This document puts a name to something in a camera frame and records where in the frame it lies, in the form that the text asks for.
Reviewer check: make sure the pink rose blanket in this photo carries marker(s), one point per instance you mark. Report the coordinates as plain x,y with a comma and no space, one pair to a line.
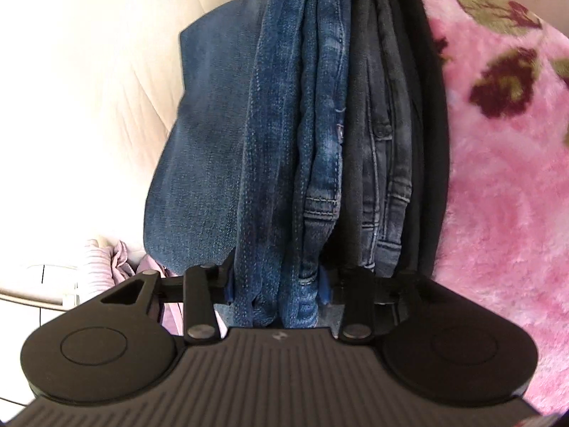
498,231

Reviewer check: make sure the striped white duvet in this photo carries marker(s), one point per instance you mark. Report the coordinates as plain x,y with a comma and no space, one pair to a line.
97,260

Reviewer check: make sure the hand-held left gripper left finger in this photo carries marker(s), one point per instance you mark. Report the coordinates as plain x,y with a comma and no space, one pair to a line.
202,302

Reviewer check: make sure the cream wardrobe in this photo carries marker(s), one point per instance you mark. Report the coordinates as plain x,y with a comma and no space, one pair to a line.
31,287

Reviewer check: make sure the black garment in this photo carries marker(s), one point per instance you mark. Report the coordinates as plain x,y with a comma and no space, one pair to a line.
429,142

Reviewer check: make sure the dark grey jeans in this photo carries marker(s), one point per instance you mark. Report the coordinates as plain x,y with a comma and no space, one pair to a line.
378,164

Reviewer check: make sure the lilac cloth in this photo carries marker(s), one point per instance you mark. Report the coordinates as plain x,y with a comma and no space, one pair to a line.
126,260

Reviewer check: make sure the blue jeans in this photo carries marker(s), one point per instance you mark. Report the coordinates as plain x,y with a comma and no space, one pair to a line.
266,142

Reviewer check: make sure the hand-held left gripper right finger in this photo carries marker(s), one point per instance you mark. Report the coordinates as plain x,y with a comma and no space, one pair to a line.
324,287

